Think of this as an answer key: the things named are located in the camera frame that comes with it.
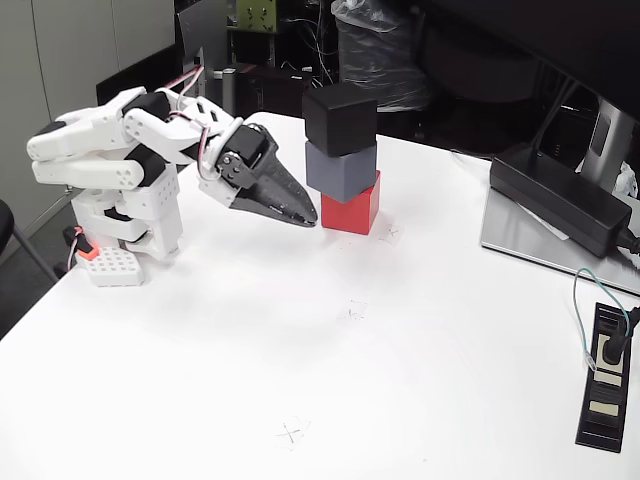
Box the grey cube block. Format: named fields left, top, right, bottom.
left=304, top=141, right=379, bottom=204

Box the black cube block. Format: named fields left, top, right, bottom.
left=301, top=82, right=379, bottom=159

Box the black desktop case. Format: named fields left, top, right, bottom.
left=234, top=63, right=315, bottom=119

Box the red cube block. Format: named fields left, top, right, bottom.
left=319, top=169, right=382, bottom=236

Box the clear tape with X mark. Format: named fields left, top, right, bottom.
left=333, top=298, right=369, bottom=327
left=378, top=224, right=405, bottom=247
left=272, top=415, right=312, bottom=450

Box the grey computer tower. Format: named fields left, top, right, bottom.
left=174, top=0, right=236, bottom=116

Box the green perforated board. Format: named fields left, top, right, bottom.
left=235, top=0, right=279, bottom=34

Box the plastic wrapped bin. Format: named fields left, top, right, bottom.
left=330, top=0, right=431, bottom=114

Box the white perforated clamp block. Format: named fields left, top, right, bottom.
left=82, top=245, right=146, bottom=289

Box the silver monitor stand base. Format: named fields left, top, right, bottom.
left=479, top=187, right=640, bottom=296

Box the black chair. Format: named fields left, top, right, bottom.
left=0, top=199, right=61, bottom=284

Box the white paper sheet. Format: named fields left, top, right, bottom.
left=514, top=199, right=571, bottom=244

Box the black power adapter brick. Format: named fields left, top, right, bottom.
left=488, top=142, right=634, bottom=259

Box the black monitor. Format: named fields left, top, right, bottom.
left=419, top=0, right=640, bottom=119

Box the silver monitor stand neck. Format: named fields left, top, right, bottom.
left=582, top=97, right=640, bottom=194

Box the black power plug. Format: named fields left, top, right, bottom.
left=599, top=304, right=640, bottom=365

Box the black table outlet strip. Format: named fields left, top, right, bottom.
left=574, top=302, right=634, bottom=454

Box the orange cable connector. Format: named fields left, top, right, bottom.
left=62, top=225, right=98, bottom=261

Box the thin green cable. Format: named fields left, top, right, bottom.
left=572, top=268, right=629, bottom=372

